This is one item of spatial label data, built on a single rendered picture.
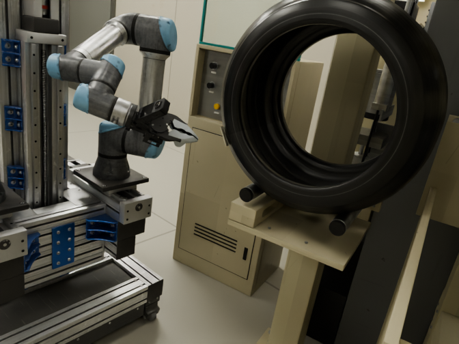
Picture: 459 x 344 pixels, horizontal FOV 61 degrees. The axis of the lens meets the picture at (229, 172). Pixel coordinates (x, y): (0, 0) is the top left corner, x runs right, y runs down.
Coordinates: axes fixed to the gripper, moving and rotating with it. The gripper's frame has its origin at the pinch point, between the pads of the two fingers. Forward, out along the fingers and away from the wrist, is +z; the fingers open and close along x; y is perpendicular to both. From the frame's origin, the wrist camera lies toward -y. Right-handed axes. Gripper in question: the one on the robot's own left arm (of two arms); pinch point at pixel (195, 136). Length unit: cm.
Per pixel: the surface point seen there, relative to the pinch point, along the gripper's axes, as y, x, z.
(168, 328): 98, 39, 29
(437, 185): -22, -1, 71
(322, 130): -1.0, -22.2, 42.6
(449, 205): -21, 4, 76
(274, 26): -34.2, -17.1, 6.5
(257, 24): -30.0, -20.2, 2.9
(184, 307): 107, 26, 36
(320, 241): -1.5, 19.7, 44.4
